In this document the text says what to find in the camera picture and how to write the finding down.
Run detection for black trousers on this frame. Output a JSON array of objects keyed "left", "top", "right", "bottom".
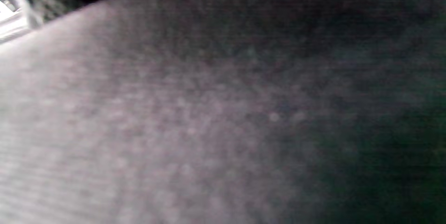
[{"left": 0, "top": 0, "right": 446, "bottom": 224}]

